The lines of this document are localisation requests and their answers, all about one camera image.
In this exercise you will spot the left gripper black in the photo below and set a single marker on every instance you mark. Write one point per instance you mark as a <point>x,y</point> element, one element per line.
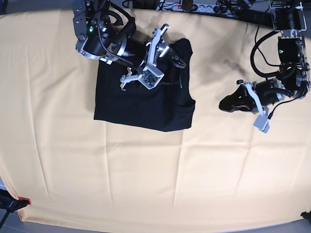
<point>253,97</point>

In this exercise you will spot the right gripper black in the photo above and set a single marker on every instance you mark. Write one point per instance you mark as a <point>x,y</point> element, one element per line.
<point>160,54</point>

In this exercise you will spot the dark navy T-shirt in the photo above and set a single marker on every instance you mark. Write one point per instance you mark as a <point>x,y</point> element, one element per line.
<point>167,107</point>

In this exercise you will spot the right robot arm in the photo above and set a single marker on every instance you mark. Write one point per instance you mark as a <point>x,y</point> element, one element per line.
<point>104,32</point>

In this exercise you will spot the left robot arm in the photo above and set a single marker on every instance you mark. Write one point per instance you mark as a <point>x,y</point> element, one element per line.
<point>292,79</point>

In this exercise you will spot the white power strip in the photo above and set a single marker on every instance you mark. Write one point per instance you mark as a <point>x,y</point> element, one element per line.
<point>203,8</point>

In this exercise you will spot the black corner clamp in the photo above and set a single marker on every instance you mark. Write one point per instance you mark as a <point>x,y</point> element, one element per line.
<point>306,216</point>

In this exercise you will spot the cream yellow table cloth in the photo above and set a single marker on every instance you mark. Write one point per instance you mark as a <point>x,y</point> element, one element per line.
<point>220,175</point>

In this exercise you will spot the red black table clamp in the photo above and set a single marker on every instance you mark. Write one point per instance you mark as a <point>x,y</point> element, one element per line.
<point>10,204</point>

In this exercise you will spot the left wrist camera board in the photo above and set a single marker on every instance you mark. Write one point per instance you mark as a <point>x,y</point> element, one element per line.
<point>262,123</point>

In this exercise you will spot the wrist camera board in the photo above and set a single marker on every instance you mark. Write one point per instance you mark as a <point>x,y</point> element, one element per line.
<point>150,77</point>
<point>262,123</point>

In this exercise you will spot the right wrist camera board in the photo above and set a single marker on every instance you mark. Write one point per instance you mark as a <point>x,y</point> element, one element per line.
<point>150,77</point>

